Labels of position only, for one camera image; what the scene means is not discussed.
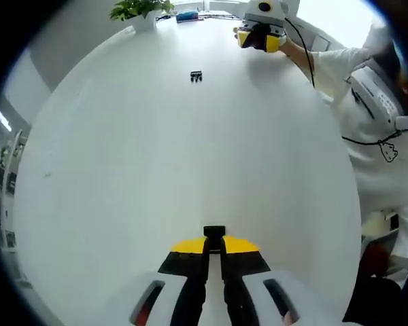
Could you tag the blue tissue box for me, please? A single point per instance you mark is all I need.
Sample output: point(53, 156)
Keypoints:
point(187, 16)

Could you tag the black plastic buckle pronged part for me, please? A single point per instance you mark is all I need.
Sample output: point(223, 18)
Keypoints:
point(196, 76)

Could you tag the green potted plant white pot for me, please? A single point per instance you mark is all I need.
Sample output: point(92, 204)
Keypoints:
point(139, 10)

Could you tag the office shelf unit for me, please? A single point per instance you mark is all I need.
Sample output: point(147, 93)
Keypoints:
point(10, 176)

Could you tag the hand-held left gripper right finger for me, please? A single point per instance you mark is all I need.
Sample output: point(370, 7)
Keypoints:
point(245, 271)

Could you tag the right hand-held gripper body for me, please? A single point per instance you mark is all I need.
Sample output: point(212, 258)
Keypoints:
point(265, 15)

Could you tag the black plastic buckle socket part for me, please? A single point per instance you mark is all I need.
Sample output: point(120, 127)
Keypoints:
point(215, 231)

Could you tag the small black object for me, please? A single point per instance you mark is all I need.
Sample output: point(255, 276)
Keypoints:
point(163, 17)

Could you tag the person in white shirt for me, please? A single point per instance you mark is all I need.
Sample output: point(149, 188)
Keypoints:
point(377, 176)

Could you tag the person's dark trousers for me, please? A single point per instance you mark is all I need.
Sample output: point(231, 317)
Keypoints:
point(377, 302)

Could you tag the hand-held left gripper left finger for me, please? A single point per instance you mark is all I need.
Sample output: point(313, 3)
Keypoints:
point(187, 271)

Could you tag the person's right hand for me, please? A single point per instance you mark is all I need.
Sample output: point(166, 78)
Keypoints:
point(288, 47)

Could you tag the white chest-worn device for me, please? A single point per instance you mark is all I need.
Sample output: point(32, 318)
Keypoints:
point(374, 96)

